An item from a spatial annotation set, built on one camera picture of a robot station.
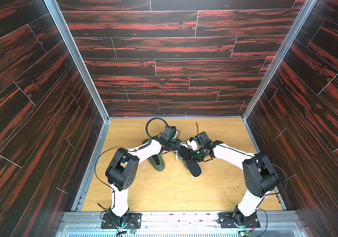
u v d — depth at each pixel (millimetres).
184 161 885
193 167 834
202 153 767
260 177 474
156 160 911
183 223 734
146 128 822
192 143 863
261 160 493
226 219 735
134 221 731
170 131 736
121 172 499
